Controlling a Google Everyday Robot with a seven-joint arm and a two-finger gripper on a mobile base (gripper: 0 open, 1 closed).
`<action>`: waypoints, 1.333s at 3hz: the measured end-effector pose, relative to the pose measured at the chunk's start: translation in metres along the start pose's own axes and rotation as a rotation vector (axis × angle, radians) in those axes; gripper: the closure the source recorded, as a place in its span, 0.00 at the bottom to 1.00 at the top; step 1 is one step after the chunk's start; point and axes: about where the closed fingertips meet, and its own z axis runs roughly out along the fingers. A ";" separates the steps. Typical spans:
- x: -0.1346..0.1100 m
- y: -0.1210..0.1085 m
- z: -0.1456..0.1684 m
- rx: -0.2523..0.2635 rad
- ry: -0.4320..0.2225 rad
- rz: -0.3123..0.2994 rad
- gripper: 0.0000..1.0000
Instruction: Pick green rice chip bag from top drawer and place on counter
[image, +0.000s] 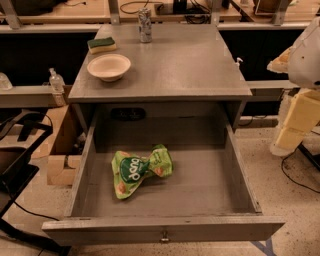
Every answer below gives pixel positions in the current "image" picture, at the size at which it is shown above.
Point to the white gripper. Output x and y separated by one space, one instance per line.
306 64

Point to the green rice chip bag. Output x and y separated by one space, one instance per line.
130 170

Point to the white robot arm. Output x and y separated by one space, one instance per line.
304 59

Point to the open grey drawer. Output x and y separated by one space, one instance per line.
207 197

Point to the grey wooden cabinet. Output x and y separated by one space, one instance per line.
182 63

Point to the silver drink can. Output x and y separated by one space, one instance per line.
145 25

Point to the white bowl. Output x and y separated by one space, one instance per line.
109 67

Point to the green yellow sponge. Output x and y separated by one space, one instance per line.
101 45

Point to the cardboard box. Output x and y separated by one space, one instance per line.
59 150

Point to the clear sanitizer pump bottle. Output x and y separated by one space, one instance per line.
57 83

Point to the black chair frame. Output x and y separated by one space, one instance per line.
16 172

